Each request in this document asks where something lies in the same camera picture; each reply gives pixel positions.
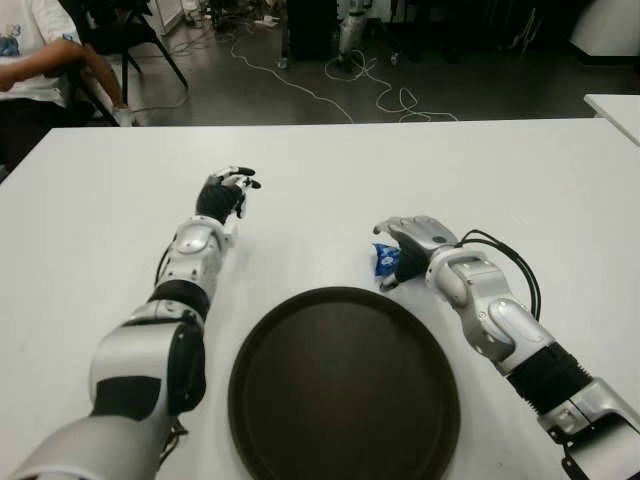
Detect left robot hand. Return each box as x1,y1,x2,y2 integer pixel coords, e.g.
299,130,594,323
195,164,263,225

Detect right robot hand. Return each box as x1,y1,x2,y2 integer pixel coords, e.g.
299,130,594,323
372,214,459,292

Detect blue Oreo cookie pack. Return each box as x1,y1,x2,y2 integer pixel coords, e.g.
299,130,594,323
369,242,401,279

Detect dark round tray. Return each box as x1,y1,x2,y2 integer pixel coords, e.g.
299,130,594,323
228,285,461,480

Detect black folding chair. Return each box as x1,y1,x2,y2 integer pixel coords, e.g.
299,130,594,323
59,0,190,126

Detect black cabinet on casters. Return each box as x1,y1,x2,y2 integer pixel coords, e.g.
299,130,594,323
279,0,346,69

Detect silver humanoid robot leg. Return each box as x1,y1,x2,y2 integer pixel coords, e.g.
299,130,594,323
337,0,372,64

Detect white side table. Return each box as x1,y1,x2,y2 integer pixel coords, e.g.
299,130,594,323
583,92,640,149

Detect seated person in white shirt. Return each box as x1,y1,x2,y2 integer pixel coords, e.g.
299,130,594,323
0,0,134,171

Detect white and black cabinet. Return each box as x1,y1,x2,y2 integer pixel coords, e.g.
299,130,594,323
569,0,640,64

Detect black right wrist cables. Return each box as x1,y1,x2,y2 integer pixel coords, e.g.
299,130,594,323
457,228,542,321

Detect white floor cable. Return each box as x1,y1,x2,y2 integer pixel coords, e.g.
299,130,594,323
229,37,459,124

